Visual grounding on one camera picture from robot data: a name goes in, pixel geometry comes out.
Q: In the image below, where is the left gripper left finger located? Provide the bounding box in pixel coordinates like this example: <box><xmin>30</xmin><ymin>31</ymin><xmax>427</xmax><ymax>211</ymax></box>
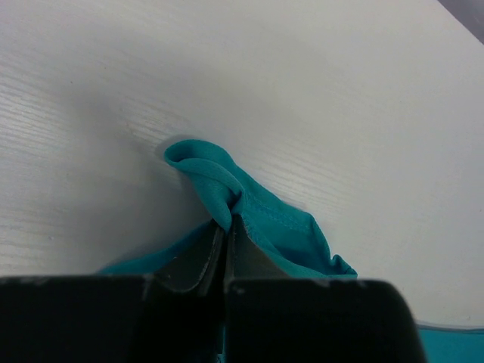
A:
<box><xmin>1</xmin><ymin>223</ymin><xmax>225</xmax><ymax>362</ymax></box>

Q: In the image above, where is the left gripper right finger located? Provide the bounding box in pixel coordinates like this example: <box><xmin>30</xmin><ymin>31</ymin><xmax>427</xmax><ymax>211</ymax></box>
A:
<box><xmin>224</xmin><ymin>217</ymin><xmax>426</xmax><ymax>362</ymax></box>

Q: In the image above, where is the teal t shirt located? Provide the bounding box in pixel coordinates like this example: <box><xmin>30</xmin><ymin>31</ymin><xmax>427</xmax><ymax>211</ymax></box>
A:
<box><xmin>100</xmin><ymin>139</ymin><xmax>483</xmax><ymax>362</ymax></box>

